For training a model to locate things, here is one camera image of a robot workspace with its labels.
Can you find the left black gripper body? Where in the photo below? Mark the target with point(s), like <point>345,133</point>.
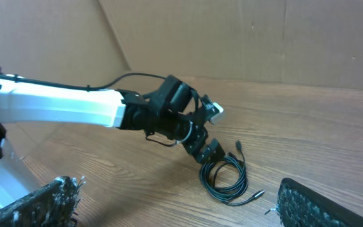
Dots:
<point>174,110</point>

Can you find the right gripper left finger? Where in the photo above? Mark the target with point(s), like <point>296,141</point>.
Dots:
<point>53,205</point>

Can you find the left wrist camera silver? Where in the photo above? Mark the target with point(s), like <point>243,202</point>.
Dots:
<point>213,112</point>

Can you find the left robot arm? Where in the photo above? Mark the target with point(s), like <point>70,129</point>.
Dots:
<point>29,100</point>

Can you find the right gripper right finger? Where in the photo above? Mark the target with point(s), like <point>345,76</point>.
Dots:
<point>300,206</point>

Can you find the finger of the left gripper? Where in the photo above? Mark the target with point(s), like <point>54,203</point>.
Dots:
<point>210,153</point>

